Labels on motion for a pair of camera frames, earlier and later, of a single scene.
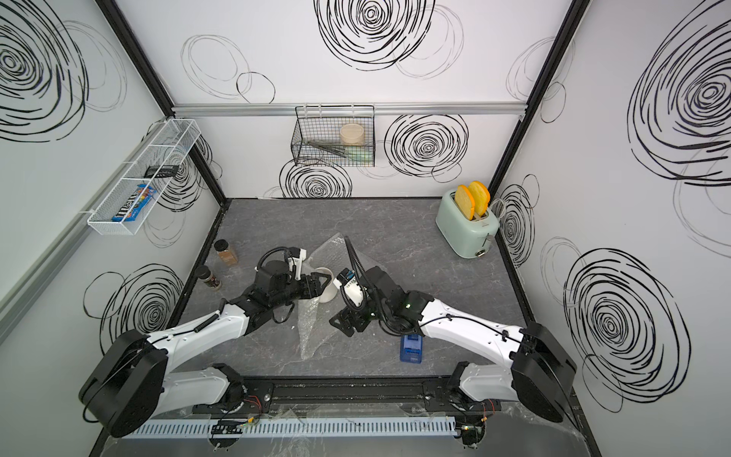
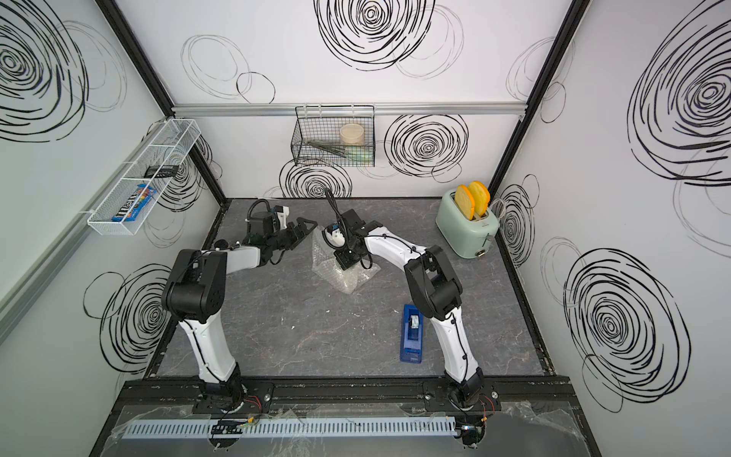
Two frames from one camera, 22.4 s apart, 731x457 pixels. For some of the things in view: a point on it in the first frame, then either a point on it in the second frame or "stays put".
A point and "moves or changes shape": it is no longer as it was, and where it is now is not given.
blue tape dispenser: (411, 348) stays put
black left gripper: (316, 289) to (301, 231)
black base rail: (345, 394) stays put
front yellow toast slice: (464, 201) stays put
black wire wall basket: (334, 135) stays put
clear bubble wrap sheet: (337, 256) moves or changes shape
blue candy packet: (132, 206) stays put
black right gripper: (345, 313) to (346, 263)
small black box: (165, 171) stays put
